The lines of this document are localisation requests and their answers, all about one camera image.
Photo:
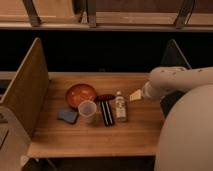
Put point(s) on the left wooden divider panel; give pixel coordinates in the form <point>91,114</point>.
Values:
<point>23,98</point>

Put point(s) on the wooden shelf with brackets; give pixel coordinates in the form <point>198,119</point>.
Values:
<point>108,15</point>

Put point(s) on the clear plastic cup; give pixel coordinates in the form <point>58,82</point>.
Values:
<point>87,109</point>

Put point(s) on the clear plastic bottle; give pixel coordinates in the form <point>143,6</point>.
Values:
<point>120,107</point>

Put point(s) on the right dark divider panel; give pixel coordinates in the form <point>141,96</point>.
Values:
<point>172,57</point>

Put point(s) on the dark red spoon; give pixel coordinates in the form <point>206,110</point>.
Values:
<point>105,97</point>

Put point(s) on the orange ceramic bowl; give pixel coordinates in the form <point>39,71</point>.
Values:
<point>78,93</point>

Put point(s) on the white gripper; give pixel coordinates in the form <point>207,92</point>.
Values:
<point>147,92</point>

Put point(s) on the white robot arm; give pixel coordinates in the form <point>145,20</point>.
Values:
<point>186,138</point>

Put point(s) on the blue sponge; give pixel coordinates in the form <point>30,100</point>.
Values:
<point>68,115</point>

